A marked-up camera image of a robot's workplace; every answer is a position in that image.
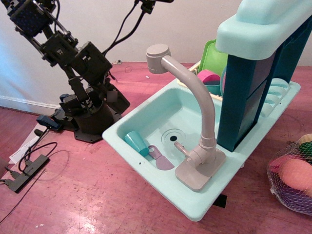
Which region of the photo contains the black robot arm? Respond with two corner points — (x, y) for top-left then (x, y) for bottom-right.
(3, 0), (130, 143)

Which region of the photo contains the pale pink faucet lever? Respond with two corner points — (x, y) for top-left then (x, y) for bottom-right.
(174, 141), (193, 162)

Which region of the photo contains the green plastic plate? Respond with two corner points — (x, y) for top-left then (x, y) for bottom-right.
(198, 39), (228, 76)

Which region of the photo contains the purple toy spatula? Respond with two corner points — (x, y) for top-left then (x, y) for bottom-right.
(148, 145), (174, 171)

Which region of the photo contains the mint toy sink basin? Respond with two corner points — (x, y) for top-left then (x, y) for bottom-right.
(102, 78), (300, 221)

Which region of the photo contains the mesh bag of toys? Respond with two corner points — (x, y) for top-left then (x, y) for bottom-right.
(267, 134), (312, 215)

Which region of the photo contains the grey toy faucet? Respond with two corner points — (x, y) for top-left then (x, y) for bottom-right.
(146, 44), (226, 192)

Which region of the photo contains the black cable on floor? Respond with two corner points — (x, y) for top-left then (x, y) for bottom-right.
(0, 141), (70, 222)

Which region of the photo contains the black usb hub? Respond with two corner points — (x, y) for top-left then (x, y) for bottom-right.
(5, 155), (50, 193)

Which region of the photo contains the teal and mint shelf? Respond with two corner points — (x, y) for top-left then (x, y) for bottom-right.
(216, 0), (312, 151)

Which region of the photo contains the black tape piece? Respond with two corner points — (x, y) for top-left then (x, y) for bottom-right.
(213, 194), (227, 208)

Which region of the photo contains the blue black clamp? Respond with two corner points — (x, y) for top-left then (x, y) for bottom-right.
(36, 115), (61, 131)

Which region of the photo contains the teal plastic cup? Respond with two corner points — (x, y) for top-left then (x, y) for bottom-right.
(124, 131), (149, 157)

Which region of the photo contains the white paper sheet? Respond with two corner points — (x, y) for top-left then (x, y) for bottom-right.
(9, 124), (45, 164)

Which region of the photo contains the pink plastic bowl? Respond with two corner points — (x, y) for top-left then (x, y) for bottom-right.
(197, 70), (220, 85)

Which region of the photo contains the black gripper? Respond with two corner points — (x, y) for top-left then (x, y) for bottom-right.
(70, 41), (130, 115)

